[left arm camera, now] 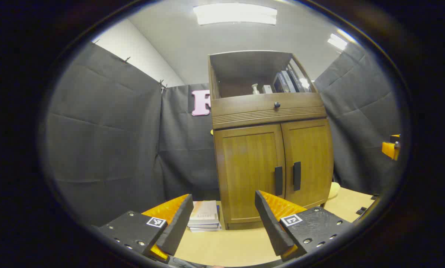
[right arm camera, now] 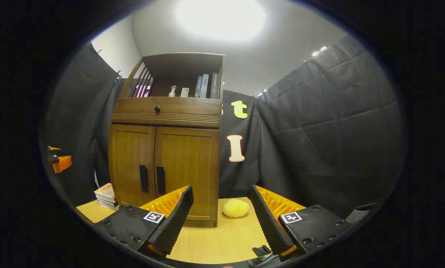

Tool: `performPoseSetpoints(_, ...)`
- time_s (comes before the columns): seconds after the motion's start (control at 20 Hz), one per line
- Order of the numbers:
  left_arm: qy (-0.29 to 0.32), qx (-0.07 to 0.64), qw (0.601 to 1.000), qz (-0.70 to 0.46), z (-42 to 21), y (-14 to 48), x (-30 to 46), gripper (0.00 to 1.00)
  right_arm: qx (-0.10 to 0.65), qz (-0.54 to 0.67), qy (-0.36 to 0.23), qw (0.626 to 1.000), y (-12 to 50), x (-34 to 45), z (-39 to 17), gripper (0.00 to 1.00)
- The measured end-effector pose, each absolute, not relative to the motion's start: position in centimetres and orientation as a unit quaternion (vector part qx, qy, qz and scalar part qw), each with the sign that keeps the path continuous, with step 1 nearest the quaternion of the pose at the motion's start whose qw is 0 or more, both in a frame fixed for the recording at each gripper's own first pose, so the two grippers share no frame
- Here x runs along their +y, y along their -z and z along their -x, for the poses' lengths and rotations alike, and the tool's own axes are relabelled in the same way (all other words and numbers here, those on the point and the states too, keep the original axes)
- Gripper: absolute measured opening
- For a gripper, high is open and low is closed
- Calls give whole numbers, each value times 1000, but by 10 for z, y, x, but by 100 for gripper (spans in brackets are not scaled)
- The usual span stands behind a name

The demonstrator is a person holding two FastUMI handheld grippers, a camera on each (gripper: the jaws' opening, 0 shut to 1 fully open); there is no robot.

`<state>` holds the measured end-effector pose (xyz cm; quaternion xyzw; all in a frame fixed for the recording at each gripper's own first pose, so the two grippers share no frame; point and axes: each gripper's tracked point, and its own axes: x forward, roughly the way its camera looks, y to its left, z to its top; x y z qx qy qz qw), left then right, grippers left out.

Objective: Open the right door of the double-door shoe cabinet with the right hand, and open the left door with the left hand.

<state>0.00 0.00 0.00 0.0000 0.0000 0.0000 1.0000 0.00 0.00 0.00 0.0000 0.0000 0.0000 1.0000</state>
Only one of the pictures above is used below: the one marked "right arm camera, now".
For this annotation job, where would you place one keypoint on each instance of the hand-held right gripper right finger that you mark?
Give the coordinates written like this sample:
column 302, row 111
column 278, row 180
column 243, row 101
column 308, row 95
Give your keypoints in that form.
column 269, row 223

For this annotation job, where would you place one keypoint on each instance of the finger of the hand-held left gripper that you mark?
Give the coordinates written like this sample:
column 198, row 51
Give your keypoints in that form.
column 63, row 163
column 54, row 148

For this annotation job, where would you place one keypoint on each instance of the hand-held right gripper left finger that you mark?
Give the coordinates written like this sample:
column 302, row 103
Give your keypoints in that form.
column 174, row 223

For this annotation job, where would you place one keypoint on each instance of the wooden double-door shoe cabinet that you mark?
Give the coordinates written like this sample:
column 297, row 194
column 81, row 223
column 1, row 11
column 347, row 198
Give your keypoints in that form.
column 170, row 121

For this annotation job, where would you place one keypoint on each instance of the round yellow sponge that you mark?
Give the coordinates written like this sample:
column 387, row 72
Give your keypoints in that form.
column 235, row 207

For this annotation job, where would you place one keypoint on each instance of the white and orange book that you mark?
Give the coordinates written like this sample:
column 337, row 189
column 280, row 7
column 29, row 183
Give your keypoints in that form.
column 105, row 191

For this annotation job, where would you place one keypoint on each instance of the thin dark-edged book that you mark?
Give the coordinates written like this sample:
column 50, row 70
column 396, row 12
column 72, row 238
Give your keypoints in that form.
column 108, row 203

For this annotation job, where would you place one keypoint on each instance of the thin white book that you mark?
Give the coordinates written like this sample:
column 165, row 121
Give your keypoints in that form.
column 110, row 207

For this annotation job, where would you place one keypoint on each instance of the black backdrop cloth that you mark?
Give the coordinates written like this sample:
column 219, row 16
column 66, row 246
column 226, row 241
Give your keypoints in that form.
column 319, row 130

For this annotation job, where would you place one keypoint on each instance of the pink box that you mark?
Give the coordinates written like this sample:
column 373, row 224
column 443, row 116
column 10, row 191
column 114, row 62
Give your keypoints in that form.
column 143, row 91

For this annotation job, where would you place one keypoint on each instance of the small pump bottle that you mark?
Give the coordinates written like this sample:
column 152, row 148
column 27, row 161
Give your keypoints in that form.
column 172, row 92

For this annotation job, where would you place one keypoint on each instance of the small white box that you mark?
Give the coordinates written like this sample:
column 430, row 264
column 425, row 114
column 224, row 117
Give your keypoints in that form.
column 184, row 92

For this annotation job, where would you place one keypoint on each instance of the blue upright book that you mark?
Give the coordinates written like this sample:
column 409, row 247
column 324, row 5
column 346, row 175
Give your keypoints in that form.
column 198, row 87

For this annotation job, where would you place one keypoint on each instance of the dark upright book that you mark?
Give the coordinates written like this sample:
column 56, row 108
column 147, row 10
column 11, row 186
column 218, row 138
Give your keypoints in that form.
column 214, row 85

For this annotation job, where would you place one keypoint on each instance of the ceiling light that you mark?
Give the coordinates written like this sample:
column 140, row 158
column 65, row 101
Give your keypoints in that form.
column 220, row 16

